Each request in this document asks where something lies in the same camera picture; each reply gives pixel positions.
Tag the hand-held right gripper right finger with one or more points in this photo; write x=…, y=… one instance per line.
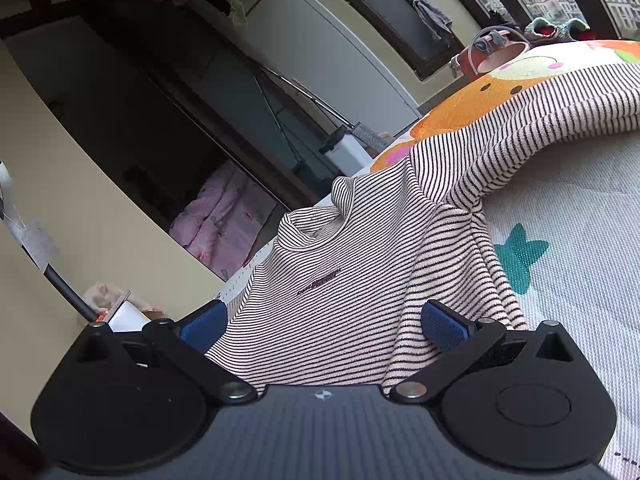
x=442, y=332

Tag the striped long-sleeve shirt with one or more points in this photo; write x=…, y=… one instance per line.
x=340, y=280

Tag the grey hanging cloth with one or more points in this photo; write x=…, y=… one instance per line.
x=432, y=17

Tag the dark framed glass door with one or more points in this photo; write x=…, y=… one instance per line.
x=395, y=10

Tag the beige fluffy item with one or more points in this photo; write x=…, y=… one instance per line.
x=102, y=292

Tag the cartoon printed bed mat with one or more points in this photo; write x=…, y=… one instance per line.
x=575, y=240

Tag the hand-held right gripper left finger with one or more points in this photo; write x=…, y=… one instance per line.
x=202, y=332

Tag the grey mop head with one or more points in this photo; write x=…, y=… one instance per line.
x=370, y=136

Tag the pink plastic bucket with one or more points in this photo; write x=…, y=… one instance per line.
x=500, y=55

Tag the white bin with black lid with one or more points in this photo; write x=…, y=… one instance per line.
x=347, y=155

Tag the pink quilt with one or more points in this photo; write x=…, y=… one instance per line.
x=220, y=220

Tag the white door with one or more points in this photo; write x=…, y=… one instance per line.
x=320, y=45

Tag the dark wardrobe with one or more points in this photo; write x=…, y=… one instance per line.
x=125, y=110

